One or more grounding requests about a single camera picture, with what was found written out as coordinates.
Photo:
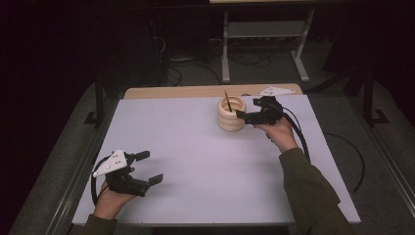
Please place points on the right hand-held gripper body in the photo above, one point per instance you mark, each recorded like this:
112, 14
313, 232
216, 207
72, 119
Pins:
270, 114

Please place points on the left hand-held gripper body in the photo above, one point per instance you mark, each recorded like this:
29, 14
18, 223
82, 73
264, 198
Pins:
122, 181

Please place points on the dark chopstick with gold end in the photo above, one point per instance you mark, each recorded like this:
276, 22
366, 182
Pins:
228, 102

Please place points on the person's right hand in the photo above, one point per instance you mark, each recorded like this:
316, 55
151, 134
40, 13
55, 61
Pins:
282, 135

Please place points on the person's left hand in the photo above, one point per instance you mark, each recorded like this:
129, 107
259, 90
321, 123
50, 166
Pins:
109, 204

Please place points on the black metal stand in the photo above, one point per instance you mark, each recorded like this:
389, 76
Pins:
370, 98
98, 101

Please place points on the white metal stand with shelf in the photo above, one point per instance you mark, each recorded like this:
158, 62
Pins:
266, 29

